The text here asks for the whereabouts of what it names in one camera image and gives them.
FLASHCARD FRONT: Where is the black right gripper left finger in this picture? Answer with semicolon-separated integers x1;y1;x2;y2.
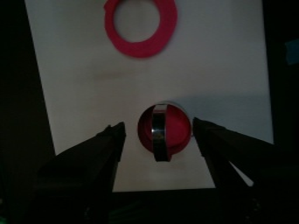
33;122;126;224

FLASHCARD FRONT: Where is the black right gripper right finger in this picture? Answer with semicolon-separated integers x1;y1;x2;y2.
190;116;299;224

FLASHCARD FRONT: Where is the red dough disc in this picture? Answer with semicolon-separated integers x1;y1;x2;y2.
137;104;192;156

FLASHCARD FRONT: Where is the red dough ring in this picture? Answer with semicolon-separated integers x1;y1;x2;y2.
102;0;178;59

